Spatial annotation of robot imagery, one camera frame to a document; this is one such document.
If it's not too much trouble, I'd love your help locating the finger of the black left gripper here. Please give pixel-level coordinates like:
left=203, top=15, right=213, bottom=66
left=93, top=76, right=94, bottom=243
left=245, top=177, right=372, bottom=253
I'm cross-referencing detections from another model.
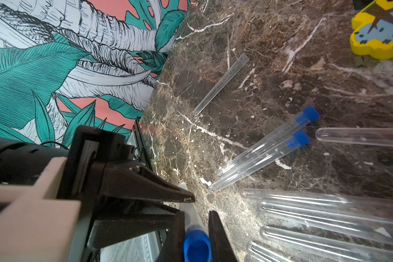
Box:
left=99, top=160, right=195, bottom=203
left=87, top=210, right=177, bottom=250

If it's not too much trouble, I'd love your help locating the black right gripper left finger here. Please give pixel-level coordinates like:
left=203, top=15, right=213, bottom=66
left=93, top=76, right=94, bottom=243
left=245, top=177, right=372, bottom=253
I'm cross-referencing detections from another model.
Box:
left=156, top=211, right=185, bottom=262

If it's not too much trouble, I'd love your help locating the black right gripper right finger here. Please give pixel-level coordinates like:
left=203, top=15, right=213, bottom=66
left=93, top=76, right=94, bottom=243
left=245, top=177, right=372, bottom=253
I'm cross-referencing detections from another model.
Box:
left=209, top=211, right=238, bottom=262

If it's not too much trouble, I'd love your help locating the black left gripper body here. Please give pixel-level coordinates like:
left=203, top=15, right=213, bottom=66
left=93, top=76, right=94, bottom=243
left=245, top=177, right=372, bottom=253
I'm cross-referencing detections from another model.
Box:
left=57, top=126, right=144, bottom=210

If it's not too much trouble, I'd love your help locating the test tube with blue stopper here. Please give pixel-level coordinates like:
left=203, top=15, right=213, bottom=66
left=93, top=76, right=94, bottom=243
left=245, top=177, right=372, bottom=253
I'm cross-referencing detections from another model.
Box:
left=209, top=130, right=311, bottom=193
left=247, top=241, right=291, bottom=262
left=260, top=226, right=393, bottom=262
left=257, top=202, right=393, bottom=245
left=216, top=105, right=321, bottom=176
left=240, top=188, right=393, bottom=211
left=177, top=182, right=213, bottom=262
left=315, top=128, right=393, bottom=147

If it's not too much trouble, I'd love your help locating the clear test tube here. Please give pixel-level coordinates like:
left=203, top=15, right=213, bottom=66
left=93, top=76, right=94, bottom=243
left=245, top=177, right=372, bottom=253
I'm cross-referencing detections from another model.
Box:
left=193, top=53, right=249, bottom=115

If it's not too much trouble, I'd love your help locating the yellow butterfly toy block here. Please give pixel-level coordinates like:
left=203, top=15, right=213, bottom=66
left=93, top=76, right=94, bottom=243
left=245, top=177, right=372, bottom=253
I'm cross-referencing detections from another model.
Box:
left=350, top=0, right=393, bottom=60

